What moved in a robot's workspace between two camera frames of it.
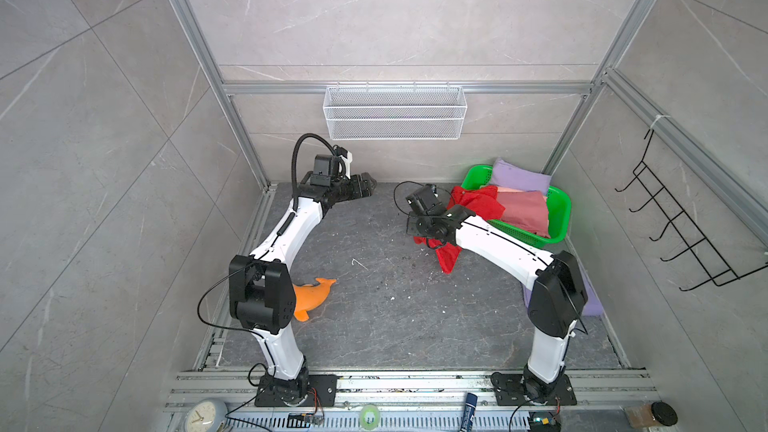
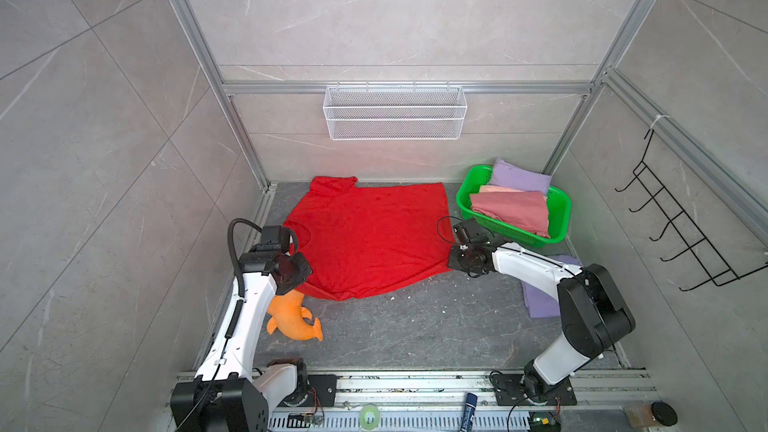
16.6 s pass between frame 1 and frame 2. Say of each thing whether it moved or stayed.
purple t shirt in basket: stayed
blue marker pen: stayed
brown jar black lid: stayed
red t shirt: moved
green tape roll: stayed
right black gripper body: moved
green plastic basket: stayed
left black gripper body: moved
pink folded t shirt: stayed
